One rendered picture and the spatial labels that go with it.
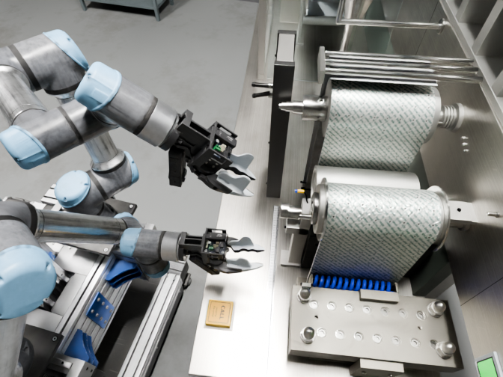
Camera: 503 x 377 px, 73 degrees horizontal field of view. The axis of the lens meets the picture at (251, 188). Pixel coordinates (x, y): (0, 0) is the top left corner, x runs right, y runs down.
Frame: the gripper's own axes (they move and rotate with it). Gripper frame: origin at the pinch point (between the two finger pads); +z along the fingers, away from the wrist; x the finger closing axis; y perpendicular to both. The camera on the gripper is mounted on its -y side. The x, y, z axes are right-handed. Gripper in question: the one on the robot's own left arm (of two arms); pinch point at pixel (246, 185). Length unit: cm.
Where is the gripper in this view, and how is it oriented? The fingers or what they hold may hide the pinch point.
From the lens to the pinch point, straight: 72.0
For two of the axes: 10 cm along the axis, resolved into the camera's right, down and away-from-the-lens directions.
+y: 6.4, -4.0, -6.5
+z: 7.6, 4.5, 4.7
